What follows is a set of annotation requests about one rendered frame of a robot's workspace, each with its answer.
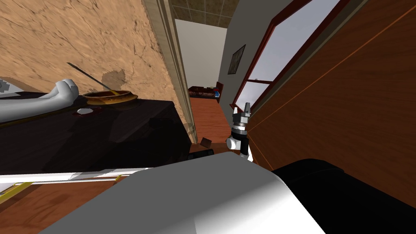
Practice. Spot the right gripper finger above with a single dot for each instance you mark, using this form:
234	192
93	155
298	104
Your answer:
246	107

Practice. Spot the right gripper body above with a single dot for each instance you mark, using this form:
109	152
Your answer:
240	116

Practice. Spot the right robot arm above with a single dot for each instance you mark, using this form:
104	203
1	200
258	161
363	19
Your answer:
341	195

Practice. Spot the small brown box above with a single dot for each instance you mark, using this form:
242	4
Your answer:
206	142

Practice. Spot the dark red sofa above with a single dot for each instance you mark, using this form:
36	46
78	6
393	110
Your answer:
203	92

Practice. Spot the red framed window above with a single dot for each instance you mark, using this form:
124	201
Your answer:
279	45

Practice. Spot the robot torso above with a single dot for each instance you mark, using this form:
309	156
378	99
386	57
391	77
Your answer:
201	198

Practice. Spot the brown wooden door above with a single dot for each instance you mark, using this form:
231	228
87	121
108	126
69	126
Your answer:
341	97

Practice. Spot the gold brown bowl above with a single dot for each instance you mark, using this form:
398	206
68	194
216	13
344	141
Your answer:
109	97

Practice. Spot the black table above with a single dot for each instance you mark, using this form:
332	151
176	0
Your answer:
97	139

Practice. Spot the small white dish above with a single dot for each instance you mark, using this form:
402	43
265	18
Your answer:
85	111

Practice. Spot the thin dark stick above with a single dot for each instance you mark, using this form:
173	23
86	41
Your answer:
87	76

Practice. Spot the dark framed wall picture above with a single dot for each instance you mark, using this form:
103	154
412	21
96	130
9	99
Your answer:
236	59

